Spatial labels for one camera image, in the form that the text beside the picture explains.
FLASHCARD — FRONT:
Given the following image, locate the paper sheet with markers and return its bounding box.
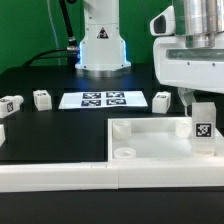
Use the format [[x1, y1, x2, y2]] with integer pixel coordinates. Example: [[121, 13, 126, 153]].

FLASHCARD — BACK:
[[59, 91, 148, 109]]

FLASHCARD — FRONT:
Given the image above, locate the white square tabletop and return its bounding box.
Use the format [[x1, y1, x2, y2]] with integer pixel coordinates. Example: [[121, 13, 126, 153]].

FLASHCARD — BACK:
[[108, 117, 218, 161]]

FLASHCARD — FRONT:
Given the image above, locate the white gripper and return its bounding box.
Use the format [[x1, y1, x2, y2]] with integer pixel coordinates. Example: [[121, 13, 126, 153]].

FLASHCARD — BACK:
[[153, 34, 224, 116]]

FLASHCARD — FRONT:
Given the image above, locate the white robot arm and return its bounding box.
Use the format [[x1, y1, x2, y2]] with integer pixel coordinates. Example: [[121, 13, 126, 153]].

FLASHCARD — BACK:
[[76, 0, 224, 102]]

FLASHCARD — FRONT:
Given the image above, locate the white front fence bar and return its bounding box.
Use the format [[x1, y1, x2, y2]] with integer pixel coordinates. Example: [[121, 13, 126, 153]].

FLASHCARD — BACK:
[[0, 158, 224, 192]]

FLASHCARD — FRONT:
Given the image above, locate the black cable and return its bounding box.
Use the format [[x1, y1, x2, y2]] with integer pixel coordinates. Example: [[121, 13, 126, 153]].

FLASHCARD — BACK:
[[21, 0, 81, 68]]

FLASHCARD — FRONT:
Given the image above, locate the white left fence piece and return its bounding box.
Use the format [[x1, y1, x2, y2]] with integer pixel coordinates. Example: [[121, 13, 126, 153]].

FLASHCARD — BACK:
[[0, 124, 6, 147]]

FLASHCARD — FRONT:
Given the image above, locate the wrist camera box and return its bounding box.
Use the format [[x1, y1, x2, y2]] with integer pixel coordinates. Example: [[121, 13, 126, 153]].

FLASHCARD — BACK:
[[150, 6, 175, 36]]

